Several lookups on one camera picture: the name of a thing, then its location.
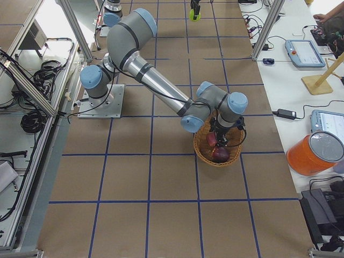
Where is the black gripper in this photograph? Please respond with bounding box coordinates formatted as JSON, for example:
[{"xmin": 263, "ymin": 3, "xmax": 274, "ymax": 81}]
[
  {"xmin": 210, "ymin": 116, "xmax": 246, "ymax": 147},
  {"xmin": 190, "ymin": 0, "xmax": 200, "ymax": 12}
]

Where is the green apple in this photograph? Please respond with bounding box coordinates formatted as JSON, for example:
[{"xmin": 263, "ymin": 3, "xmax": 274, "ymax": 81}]
[{"xmin": 189, "ymin": 9, "xmax": 201, "ymax": 22}]

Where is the red apple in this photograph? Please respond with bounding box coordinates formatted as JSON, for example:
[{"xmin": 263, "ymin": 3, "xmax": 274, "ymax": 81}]
[{"xmin": 206, "ymin": 132, "xmax": 218, "ymax": 147}]

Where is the dark purple apple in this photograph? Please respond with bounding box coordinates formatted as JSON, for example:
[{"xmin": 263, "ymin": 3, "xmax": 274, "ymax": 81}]
[{"xmin": 211, "ymin": 146, "xmax": 230, "ymax": 163}]

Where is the woven wicker basket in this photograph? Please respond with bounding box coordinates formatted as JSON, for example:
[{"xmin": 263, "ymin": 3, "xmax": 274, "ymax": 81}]
[{"xmin": 193, "ymin": 114, "xmax": 247, "ymax": 167}]

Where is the black power adapter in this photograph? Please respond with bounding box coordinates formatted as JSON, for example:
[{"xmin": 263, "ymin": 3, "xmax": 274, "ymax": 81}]
[{"xmin": 277, "ymin": 109, "xmax": 297, "ymax": 120}]

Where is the orange bucket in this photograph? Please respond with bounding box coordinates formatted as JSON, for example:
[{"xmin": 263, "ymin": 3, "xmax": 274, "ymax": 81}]
[{"xmin": 286, "ymin": 131, "xmax": 343, "ymax": 176}]

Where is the wooden stand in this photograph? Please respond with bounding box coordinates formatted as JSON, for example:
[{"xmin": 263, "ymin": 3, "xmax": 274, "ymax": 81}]
[{"xmin": 301, "ymin": 53, "xmax": 343, "ymax": 95}]

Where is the blue teach pendant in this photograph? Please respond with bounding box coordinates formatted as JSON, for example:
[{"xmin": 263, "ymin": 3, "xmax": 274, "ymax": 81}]
[
  {"xmin": 310, "ymin": 110, "xmax": 343, "ymax": 137},
  {"xmin": 284, "ymin": 40, "xmax": 326, "ymax": 68}
]

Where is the aluminium frame post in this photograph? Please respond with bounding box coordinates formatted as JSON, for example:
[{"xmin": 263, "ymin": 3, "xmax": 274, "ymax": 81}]
[{"xmin": 252, "ymin": 0, "xmax": 285, "ymax": 61}]

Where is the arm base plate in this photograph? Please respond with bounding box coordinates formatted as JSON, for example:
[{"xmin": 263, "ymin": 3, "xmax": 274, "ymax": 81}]
[{"xmin": 77, "ymin": 84, "xmax": 125, "ymax": 119}]

